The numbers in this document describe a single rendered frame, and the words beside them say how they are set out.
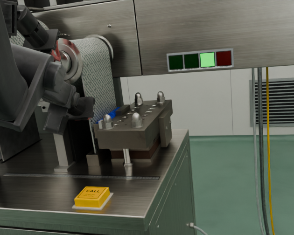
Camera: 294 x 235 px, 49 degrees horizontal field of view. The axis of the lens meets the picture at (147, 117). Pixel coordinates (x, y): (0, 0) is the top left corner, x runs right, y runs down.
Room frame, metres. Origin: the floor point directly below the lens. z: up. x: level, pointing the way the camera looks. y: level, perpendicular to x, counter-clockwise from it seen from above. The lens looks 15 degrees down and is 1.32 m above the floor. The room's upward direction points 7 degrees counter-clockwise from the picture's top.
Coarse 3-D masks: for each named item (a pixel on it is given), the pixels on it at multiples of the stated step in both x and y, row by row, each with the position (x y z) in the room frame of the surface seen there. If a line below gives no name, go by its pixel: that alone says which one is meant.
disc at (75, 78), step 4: (60, 40) 1.04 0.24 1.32; (64, 40) 1.04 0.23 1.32; (68, 40) 1.03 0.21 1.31; (68, 44) 1.03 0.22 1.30; (72, 44) 1.03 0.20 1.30; (72, 48) 1.03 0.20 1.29; (76, 48) 1.03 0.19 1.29; (76, 52) 1.03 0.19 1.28; (80, 52) 1.03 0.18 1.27; (80, 56) 1.02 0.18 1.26; (80, 60) 1.02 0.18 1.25; (80, 64) 1.02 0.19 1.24; (80, 68) 1.03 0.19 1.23; (76, 72) 1.03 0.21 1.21; (80, 72) 1.03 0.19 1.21; (76, 76) 1.03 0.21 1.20; (64, 80) 1.04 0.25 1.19; (68, 80) 1.04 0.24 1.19; (72, 80) 1.04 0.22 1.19; (76, 80) 1.03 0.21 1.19
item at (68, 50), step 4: (60, 44) 1.04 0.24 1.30; (64, 44) 1.04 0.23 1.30; (60, 48) 1.04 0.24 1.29; (64, 48) 1.03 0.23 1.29; (68, 48) 1.03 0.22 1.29; (68, 52) 1.03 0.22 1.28; (72, 52) 1.03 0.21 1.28; (72, 56) 1.03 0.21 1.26; (76, 56) 1.03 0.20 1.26; (72, 60) 1.03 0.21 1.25; (76, 60) 1.02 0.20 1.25; (72, 64) 1.03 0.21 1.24; (76, 64) 1.02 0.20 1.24; (72, 68) 1.03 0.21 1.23; (76, 68) 1.02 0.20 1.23; (68, 72) 1.03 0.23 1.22; (72, 72) 1.03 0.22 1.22; (68, 76) 1.03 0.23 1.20; (72, 76) 1.03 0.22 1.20
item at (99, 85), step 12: (96, 72) 1.13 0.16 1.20; (108, 72) 1.23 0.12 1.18; (84, 84) 1.04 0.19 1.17; (96, 84) 1.11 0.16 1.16; (108, 84) 1.21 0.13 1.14; (96, 96) 1.10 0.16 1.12; (108, 96) 1.20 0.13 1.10; (96, 108) 1.09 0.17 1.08; (108, 108) 1.18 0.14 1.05; (96, 120) 1.07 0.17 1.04
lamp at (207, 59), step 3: (201, 54) 1.23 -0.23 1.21; (204, 54) 1.23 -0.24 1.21; (207, 54) 1.22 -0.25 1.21; (210, 54) 1.22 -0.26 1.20; (213, 54) 1.22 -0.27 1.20; (201, 57) 1.23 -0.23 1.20; (204, 57) 1.23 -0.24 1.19; (207, 57) 1.22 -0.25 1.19; (210, 57) 1.22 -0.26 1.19; (213, 57) 1.22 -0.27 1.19; (201, 60) 1.23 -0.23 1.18; (204, 60) 1.23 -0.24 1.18; (207, 60) 1.22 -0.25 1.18; (210, 60) 1.22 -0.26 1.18; (213, 60) 1.22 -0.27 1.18; (201, 63) 1.23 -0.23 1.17; (204, 63) 1.23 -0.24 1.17; (207, 63) 1.22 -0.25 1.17; (210, 63) 1.22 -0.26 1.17; (213, 63) 1.22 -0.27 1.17; (201, 66) 1.23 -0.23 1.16; (204, 66) 1.23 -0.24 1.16; (207, 66) 1.22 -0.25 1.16
